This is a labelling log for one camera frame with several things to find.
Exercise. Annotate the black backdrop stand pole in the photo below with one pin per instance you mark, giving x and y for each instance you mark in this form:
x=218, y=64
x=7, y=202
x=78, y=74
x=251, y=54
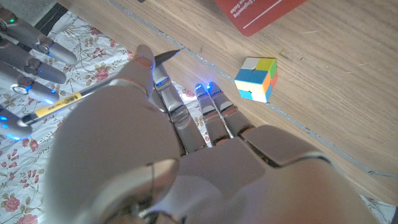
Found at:
x=51, y=20

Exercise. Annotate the small colourful Rubik's cube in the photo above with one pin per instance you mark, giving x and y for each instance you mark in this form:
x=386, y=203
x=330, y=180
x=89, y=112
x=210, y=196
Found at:
x=255, y=79

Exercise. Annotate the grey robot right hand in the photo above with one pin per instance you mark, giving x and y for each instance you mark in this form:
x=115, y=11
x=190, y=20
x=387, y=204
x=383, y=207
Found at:
x=21, y=59

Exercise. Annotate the red hardcover book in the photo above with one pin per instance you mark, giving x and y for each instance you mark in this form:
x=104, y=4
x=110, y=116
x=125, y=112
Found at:
x=258, y=14

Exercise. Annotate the floral rose backdrop cloth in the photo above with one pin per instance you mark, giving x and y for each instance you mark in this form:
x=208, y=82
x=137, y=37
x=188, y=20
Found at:
x=90, y=46

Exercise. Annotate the black mechanical pencil yellow label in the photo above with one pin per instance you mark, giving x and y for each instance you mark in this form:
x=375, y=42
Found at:
x=59, y=105

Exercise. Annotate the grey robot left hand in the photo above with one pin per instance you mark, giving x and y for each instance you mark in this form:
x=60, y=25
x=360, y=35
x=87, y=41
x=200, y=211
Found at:
x=124, y=140

